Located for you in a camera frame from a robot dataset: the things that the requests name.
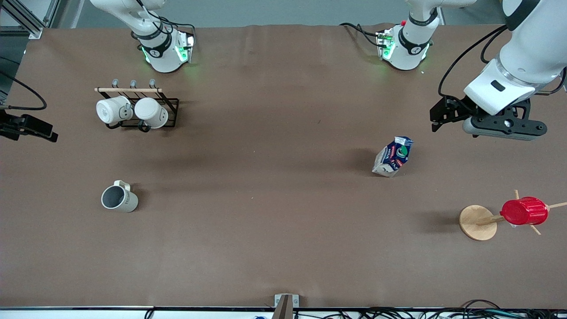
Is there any wooden mug tree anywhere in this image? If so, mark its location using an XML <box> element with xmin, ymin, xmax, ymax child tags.
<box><xmin>459</xmin><ymin>190</ymin><xmax>567</xmax><ymax>242</ymax></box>

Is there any blue white milk carton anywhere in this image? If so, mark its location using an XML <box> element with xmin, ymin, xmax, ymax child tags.
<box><xmin>372</xmin><ymin>136</ymin><xmax>414</xmax><ymax>178</ymax></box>

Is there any black base cable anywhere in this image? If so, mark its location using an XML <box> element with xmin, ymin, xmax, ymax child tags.
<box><xmin>339</xmin><ymin>22</ymin><xmax>382</xmax><ymax>48</ymax></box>

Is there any red plastic cup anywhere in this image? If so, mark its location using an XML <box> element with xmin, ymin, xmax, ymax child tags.
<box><xmin>501</xmin><ymin>197</ymin><xmax>549</xmax><ymax>226</ymax></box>

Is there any white cup with smiley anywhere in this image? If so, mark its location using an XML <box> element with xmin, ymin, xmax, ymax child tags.
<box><xmin>96</xmin><ymin>96</ymin><xmax>133</xmax><ymax>126</ymax></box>

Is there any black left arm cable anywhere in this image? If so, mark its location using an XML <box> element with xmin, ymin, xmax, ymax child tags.
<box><xmin>438</xmin><ymin>24</ymin><xmax>510</xmax><ymax>98</ymax></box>

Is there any plain white cup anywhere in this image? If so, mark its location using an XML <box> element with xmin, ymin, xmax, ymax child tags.
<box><xmin>134</xmin><ymin>97</ymin><xmax>169</xmax><ymax>129</ymax></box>

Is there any black cable bundle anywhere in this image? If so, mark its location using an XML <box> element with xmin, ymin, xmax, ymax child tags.
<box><xmin>292</xmin><ymin>299</ymin><xmax>567</xmax><ymax>319</ymax></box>

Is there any metal table bracket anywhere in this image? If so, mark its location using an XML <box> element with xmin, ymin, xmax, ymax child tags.
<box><xmin>274</xmin><ymin>293</ymin><xmax>300</xmax><ymax>319</ymax></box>

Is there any black wire cup rack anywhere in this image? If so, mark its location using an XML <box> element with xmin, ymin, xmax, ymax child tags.
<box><xmin>94</xmin><ymin>78</ymin><xmax>180</xmax><ymax>133</ymax></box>

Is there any grey ceramic mug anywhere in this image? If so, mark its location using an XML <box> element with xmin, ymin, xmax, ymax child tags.
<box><xmin>101</xmin><ymin>180</ymin><xmax>139</xmax><ymax>214</ymax></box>

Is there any aluminium frame profile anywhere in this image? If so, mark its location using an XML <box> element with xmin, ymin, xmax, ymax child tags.
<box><xmin>0</xmin><ymin>0</ymin><xmax>61</xmax><ymax>40</ymax></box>

